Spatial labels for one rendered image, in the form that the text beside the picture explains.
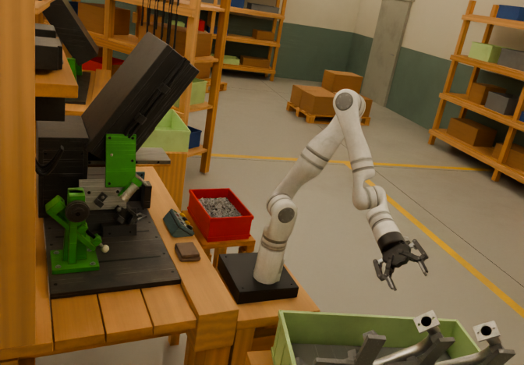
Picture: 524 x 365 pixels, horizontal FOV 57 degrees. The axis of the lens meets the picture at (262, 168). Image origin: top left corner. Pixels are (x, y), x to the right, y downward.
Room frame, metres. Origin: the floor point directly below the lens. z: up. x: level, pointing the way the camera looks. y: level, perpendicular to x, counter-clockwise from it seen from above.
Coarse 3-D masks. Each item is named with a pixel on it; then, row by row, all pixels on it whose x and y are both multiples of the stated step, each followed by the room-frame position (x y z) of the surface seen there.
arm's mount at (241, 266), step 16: (224, 256) 1.63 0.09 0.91; (240, 256) 1.65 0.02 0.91; (256, 256) 1.67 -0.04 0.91; (224, 272) 1.57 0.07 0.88; (240, 272) 1.54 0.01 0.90; (288, 272) 1.61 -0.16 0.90; (240, 288) 1.45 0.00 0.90; (256, 288) 1.47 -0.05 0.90; (272, 288) 1.49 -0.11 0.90; (288, 288) 1.51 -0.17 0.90
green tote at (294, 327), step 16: (288, 320) 1.28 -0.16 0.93; (304, 320) 1.29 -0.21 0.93; (320, 320) 1.30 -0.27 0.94; (336, 320) 1.31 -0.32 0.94; (352, 320) 1.32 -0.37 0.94; (368, 320) 1.33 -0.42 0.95; (384, 320) 1.34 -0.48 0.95; (400, 320) 1.35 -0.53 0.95; (448, 320) 1.38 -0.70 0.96; (288, 336) 1.16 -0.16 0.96; (304, 336) 1.29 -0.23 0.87; (320, 336) 1.30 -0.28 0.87; (336, 336) 1.31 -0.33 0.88; (352, 336) 1.32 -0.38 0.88; (400, 336) 1.35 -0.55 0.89; (416, 336) 1.36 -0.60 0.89; (448, 336) 1.38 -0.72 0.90; (464, 336) 1.32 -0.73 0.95; (272, 352) 1.26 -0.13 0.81; (288, 352) 1.11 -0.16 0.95; (448, 352) 1.37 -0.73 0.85; (464, 352) 1.30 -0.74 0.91
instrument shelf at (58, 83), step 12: (36, 72) 1.44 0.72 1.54; (48, 72) 1.47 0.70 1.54; (60, 72) 1.50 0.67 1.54; (72, 72) 1.53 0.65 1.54; (36, 84) 1.32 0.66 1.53; (48, 84) 1.33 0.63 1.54; (60, 84) 1.35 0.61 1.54; (72, 84) 1.37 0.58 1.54; (36, 96) 1.32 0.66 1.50; (48, 96) 1.33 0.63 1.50; (60, 96) 1.35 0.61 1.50; (72, 96) 1.36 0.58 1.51
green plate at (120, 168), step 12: (108, 144) 1.75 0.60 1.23; (120, 144) 1.78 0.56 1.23; (132, 144) 1.80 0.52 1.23; (108, 156) 1.74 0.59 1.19; (120, 156) 1.77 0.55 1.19; (132, 156) 1.79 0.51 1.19; (108, 168) 1.73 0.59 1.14; (120, 168) 1.75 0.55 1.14; (132, 168) 1.78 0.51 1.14; (108, 180) 1.72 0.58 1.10; (120, 180) 1.74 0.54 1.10
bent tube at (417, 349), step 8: (432, 312) 1.05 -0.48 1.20; (416, 320) 1.04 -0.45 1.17; (424, 320) 1.05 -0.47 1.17; (432, 320) 1.03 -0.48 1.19; (424, 328) 1.02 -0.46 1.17; (432, 328) 1.03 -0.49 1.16; (416, 344) 1.10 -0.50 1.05; (424, 344) 1.09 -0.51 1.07; (432, 344) 1.07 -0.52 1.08; (400, 352) 1.10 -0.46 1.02; (408, 352) 1.09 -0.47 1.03; (416, 352) 1.09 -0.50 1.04; (424, 352) 1.08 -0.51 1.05; (376, 360) 1.10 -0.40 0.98; (384, 360) 1.09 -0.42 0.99; (392, 360) 1.09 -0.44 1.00; (400, 360) 1.09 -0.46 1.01
